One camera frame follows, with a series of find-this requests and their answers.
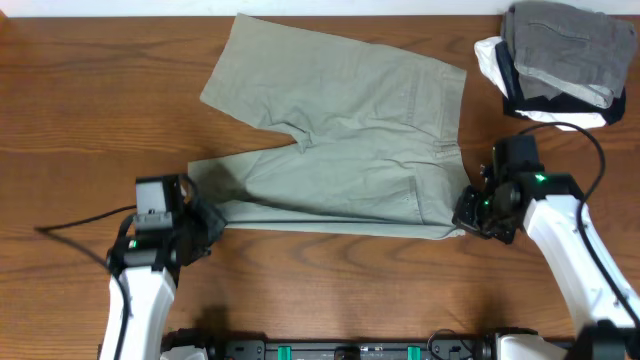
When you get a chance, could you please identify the grey folded garment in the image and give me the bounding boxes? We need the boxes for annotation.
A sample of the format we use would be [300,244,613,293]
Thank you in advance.
[501,1,637,109]

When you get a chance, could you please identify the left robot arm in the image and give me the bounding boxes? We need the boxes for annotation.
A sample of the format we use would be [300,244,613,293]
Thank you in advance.
[99,174,227,359]

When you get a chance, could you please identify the white folded garment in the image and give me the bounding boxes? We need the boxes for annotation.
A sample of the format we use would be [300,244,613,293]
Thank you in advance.
[474,36,606,129]

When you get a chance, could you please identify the khaki green shorts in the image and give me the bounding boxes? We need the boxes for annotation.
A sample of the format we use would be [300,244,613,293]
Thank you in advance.
[188,14,469,240]

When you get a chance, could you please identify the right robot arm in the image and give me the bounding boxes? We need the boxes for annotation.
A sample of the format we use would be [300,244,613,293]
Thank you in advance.
[452,135,639,359]

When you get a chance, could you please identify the black folded garment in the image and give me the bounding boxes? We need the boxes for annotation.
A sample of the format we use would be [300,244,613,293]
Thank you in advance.
[495,41,626,127]

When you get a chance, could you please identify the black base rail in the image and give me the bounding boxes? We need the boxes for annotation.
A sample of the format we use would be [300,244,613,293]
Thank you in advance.
[164,339,576,360]

